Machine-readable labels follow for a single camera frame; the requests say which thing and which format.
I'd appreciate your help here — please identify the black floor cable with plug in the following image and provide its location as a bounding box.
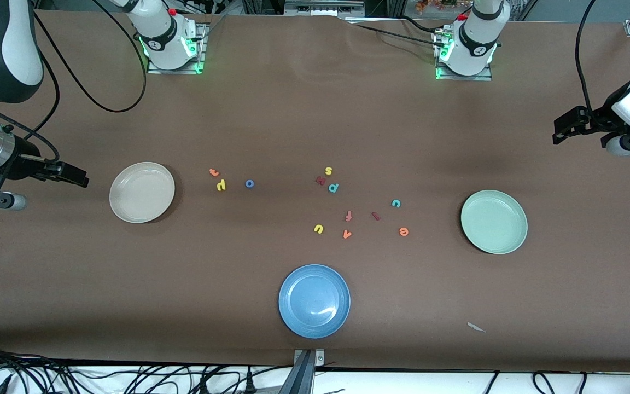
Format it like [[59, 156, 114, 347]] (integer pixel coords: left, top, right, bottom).
[[241, 368, 288, 394], [184, 366, 239, 394]]

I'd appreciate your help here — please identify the metal camera mount plate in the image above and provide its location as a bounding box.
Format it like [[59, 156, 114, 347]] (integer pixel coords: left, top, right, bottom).
[[293, 349, 325, 368]]

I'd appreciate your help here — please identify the beige brown plate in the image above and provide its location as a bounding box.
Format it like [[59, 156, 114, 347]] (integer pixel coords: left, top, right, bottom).
[[109, 161, 176, 224]]

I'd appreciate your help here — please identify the grey metal rack frame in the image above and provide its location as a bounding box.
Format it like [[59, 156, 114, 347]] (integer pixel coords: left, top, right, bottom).
[[285, 0, 365, 17]]

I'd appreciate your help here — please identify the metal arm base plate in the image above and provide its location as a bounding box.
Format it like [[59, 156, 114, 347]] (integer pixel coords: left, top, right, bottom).
[[433, 27, 493, 82], [147, 22, 209, 75]]

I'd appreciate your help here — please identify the pale green plate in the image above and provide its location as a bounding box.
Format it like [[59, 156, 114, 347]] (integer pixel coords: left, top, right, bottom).
[[460, 189, 528, 255]]

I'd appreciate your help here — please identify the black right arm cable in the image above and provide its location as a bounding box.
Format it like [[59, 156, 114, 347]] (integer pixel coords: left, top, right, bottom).
[[0, 0, 149, 162]]

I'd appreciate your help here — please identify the black base power cable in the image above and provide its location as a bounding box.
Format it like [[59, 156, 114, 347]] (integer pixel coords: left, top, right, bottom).
[[348, 23, 440, 45], [397, 15, 441, 34]]

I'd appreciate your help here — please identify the brown table cover sheet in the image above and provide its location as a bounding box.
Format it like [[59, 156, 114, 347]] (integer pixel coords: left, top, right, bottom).
[[0, 10, 630, 374]]

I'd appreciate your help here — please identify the blue plate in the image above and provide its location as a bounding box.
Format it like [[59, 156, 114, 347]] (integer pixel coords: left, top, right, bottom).
[[278, 264, 351, 339]]

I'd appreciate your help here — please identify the grey camera mount pole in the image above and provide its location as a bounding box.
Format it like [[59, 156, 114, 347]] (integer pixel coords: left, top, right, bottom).
[[279, 350, 316, 394]]

